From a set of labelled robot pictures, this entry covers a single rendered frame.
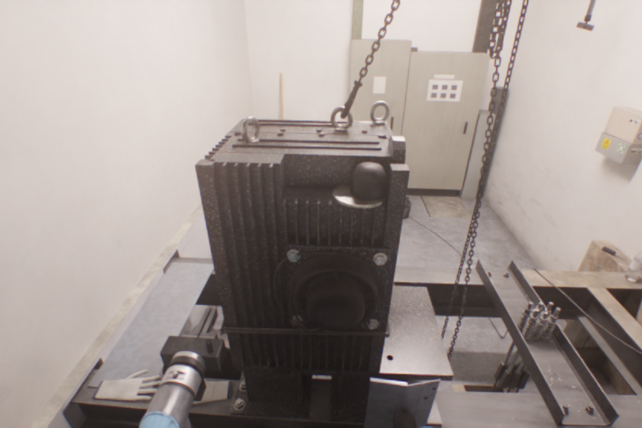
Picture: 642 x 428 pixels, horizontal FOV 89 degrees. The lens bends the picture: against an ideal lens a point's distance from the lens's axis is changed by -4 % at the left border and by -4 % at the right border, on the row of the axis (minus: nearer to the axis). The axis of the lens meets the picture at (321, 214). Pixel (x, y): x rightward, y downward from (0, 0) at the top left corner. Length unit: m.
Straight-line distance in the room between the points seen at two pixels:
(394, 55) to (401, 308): 2.89
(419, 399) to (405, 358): 0.22
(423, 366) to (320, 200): 0.71
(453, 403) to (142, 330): 1.36
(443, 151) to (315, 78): 1.68
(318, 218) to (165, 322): 1.16
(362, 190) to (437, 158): 3.42
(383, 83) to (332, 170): 3.03
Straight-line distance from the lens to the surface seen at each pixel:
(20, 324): 1.48
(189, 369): 0.80
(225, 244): 0.93
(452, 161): 4.25
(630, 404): 1.86
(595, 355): 2.82
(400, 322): 1.39
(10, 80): 1.44
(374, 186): 0.80
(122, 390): 1.63
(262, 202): 0.83
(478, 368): 2.54
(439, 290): 2.12
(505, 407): 1.59
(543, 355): 1.83
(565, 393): 1.74
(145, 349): 1.74
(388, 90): 3.88
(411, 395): 1.07
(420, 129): 4.03
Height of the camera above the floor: 1.90
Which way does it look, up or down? 30 degrees down
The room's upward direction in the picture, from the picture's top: straight up
